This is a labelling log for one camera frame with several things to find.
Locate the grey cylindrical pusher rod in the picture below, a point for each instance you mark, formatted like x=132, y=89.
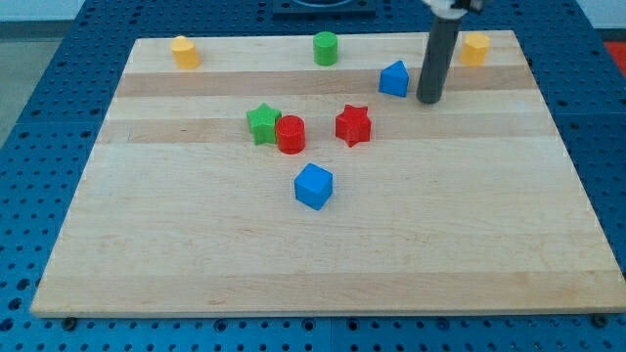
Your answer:
x=438, y=56

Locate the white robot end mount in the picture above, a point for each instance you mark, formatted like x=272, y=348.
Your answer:
x=454, y=9

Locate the red star block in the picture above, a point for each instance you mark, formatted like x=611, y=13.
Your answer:
x=353, y=125

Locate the green star block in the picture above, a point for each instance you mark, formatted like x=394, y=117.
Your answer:
x=261, y=124

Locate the yellow hexagon block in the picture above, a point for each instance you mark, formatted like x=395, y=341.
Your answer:
x=475, y=49

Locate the blue triangular prism block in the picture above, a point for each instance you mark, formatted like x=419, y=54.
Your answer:
x=394, y=80

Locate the green cylinder block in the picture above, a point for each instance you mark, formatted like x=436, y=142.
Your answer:
x=325, y=48

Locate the wooden board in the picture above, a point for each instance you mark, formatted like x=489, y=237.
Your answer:
x=470, y=206

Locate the red cylinder block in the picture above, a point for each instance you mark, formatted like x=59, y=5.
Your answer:
x=290, y=134

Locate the blue cube block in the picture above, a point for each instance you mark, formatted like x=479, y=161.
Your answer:
x=313, y=186

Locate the yellow heart block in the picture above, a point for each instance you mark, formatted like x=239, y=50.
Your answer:
x=184, y=52

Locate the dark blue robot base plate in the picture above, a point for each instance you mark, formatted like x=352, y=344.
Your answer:
x=284, y=9

